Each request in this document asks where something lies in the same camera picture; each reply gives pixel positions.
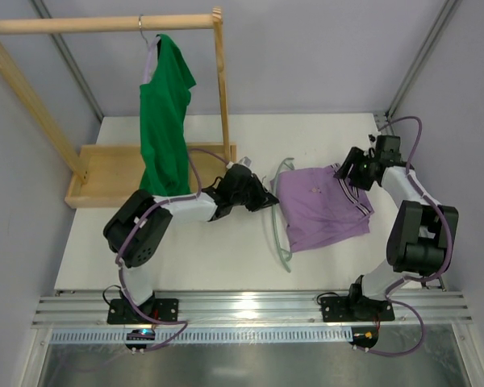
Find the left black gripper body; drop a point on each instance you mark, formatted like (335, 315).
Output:
(256, 193)

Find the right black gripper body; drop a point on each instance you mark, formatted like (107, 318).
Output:
(351, 166)

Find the purple trousers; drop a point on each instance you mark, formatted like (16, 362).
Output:
(319, 209)

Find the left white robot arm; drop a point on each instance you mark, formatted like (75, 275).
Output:
(136, 230)

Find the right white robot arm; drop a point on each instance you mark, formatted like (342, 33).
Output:
(420, 245)

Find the purple clothes hanger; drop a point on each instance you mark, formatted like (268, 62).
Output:
(152, 51)

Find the green t-shirt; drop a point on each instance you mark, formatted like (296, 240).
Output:
(163, 105)

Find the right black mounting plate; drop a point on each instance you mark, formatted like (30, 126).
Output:
(339, 309)

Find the black mounting plate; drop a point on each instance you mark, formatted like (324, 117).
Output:
(339, 309)
(162, 309)

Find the wooden clothes rack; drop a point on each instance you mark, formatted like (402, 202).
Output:
(106, 175)

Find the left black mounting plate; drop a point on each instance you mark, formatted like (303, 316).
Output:
(162, 309)

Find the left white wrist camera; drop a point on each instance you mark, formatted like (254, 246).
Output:
(244, 161)

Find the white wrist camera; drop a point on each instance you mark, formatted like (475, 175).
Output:
(372, 138)
(244, 161)

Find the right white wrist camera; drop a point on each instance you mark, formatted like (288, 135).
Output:
(372, 138)

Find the slotted cable duct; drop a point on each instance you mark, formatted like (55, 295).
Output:
(203, 335)

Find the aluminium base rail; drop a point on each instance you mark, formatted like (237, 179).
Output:
(239, 308)

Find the aluminium frame post right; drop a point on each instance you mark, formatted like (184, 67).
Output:
(421, 56)

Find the aluminium frame post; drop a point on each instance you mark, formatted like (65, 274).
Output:
(42, 12)
(421, 56)

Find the aluminium frame post left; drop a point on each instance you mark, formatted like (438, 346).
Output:
(42, 12)

